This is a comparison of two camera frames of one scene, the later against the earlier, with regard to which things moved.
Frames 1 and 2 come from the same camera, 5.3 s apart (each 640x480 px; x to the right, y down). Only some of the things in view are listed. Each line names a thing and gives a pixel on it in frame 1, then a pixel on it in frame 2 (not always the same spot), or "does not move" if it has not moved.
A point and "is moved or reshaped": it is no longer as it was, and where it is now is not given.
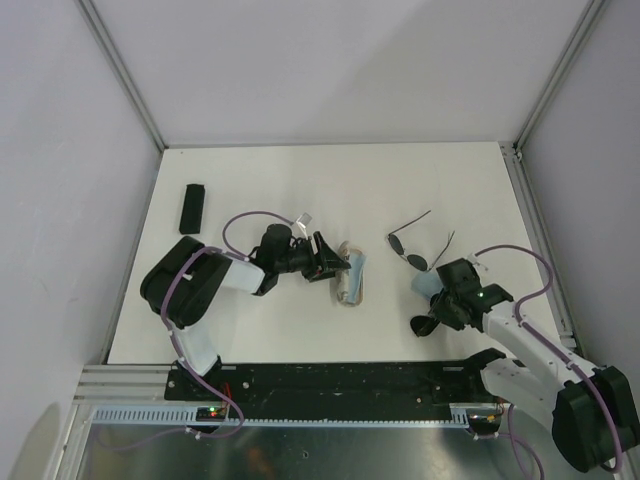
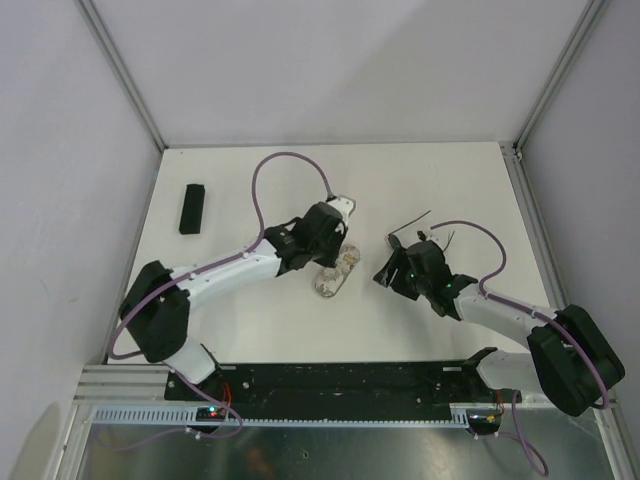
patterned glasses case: [350, 283] is moved or reshaped
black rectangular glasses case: [192, 210] does not move
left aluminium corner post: [98, 26] does not move
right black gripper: [437, 310] to [399, 259]
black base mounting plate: [333, 388] does not move
